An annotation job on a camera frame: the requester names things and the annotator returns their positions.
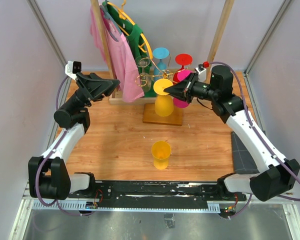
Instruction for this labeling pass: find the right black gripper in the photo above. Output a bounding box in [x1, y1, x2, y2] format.
[163, 71, 218, 104]

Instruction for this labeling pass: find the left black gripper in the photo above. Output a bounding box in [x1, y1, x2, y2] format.
[67, 72, 121, 112]

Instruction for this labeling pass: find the magenta plastic goblet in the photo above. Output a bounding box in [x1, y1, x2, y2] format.
[173, 69, 192, 109]

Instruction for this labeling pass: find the yellow plastic cup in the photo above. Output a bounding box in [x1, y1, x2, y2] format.
[151, 141, 172, 170]
[153, 78, 174, 117]

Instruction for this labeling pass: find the blue plastic goblet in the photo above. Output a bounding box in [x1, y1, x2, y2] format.
[152, 47, 170, 82]

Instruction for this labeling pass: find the red plastic cup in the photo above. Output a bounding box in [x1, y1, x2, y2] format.
[172, 53, 193, 84]

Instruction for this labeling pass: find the clear wine glass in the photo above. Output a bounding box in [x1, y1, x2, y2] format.
[135, 56, 152, 93]

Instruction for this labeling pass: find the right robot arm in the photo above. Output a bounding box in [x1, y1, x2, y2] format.
[164, 65, 300, 202]

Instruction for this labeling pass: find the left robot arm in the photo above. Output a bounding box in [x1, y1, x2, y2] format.
[28, 72, 120, 202]

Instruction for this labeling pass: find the wooden rack base board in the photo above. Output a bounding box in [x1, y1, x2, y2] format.
[142, 103, 183, 126]

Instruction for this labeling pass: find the pink shirt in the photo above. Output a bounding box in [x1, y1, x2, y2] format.
[100, 11, 144, 103]

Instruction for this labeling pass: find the green shirt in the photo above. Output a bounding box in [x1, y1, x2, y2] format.
[99, 2, 148, 103]

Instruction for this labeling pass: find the yellow clothes hanger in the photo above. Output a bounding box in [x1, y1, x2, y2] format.
[103, 0, 153, 60]

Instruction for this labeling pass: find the grey clothes hanger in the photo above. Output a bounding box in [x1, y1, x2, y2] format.
[99, 4, 122, 42]

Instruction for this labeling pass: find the dark grey folded cloth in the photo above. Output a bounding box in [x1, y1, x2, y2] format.
[230, 131, 259, 175]

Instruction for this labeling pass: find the wooden clothes rack frame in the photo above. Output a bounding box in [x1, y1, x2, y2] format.
[90, 0, 234, 105]

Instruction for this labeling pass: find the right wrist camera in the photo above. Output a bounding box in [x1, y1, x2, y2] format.
[195, 61, 210, 83]

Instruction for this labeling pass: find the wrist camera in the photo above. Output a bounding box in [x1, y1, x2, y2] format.
[64, 60, 82, 81]
[195, 61, 210, 83]

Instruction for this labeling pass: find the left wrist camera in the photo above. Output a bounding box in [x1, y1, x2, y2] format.
[64, 60, 82, 81]

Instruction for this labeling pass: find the gold wire glass rack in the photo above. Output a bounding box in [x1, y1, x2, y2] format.
[135, 53, 176, 98]

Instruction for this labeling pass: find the black mounting rail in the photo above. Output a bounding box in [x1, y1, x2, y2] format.
[68, 180, 247, 210]

